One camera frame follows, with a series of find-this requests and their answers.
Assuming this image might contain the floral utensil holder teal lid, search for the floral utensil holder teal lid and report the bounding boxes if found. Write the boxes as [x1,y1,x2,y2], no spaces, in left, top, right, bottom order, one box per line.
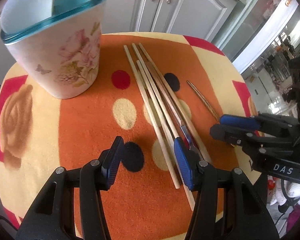
[0,0,109,99]

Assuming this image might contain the orange yellow printed blanket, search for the orange yellow printed blanket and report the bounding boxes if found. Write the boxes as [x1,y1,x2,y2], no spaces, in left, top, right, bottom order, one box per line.
[0,32,263,240]

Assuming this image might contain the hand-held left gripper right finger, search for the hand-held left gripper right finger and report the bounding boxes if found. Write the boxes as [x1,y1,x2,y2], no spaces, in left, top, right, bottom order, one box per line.
[173,137,280,240]

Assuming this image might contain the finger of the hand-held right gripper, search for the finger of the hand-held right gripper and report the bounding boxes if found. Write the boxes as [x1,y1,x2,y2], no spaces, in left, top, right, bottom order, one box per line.
[209,123,295,153]
[219,113,300,132]

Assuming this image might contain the metal fork brown handle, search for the metal fork brown handle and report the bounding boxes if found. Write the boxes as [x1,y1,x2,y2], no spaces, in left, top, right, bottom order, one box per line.
[146,61,203,160]

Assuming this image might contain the white cabinet door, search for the white cabinet door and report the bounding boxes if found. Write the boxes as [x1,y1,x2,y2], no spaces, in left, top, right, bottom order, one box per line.
[150,0,238,44]
[101,0,165,33]

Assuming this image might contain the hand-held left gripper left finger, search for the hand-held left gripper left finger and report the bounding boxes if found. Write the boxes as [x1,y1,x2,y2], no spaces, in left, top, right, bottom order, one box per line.
[16,136,125,240]

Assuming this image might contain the glass pane cabinet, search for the glass pane cabinet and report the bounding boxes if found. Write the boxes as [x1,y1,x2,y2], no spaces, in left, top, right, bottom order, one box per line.
[212,0,290,53]

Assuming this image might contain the white plastic soup spoon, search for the white plastic soup spoon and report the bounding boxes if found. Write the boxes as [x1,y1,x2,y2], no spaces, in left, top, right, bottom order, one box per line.
[0,0,54,34]

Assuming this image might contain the wooden chopstick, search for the wooden chopstick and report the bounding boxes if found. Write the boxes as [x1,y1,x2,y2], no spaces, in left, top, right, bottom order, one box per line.
[131,43,183,143]
[136,60,196,211]
[138,42,210,162]
[123,45,181,189]

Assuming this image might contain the person's right forearm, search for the person's right forearm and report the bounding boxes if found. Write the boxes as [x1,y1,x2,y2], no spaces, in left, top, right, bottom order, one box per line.
[267,177,300,230]

